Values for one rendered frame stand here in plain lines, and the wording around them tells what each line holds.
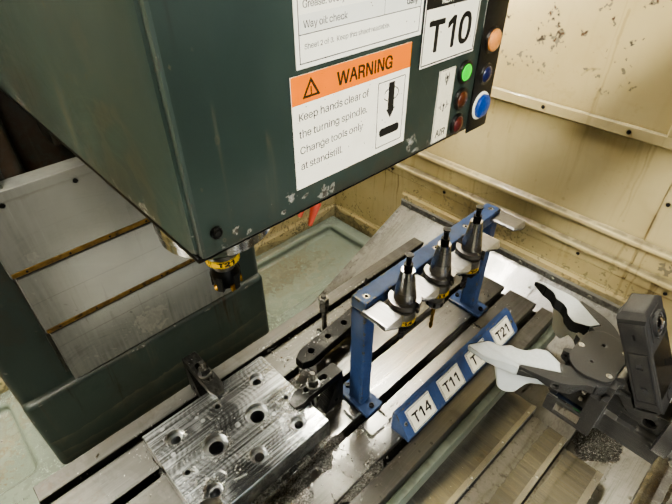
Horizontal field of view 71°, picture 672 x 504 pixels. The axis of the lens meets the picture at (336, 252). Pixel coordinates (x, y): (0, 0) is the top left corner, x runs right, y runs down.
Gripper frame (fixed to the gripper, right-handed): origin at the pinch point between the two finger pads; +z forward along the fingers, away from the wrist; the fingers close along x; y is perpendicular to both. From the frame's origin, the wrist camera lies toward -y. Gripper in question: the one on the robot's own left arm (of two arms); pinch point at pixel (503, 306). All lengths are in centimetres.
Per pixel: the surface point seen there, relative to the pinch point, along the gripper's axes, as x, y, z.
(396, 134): -3.5, -17.8, 15.4
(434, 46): 1.6, -26.0, 15.3
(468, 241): 32.3, 19.8, 22.8
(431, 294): 17.3, 23.4, 20.4
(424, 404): 14, 51, 15
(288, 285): 39, 87, 99
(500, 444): 30, 70, 2
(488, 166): 84, 31, 48
